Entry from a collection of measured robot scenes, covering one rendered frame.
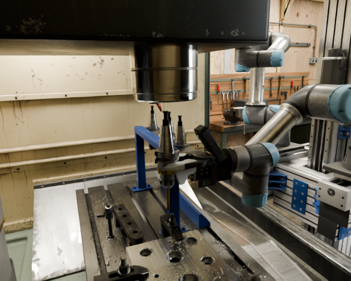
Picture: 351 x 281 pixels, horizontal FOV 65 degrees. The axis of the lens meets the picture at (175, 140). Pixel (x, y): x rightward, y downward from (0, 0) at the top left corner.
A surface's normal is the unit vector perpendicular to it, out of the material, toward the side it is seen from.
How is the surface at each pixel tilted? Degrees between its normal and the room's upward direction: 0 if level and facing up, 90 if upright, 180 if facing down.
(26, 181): 90
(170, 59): 90
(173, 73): 90
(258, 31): 90
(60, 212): 24
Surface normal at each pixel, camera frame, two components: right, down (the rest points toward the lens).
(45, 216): 0.14, -0.79
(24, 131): 0.40, 0.18
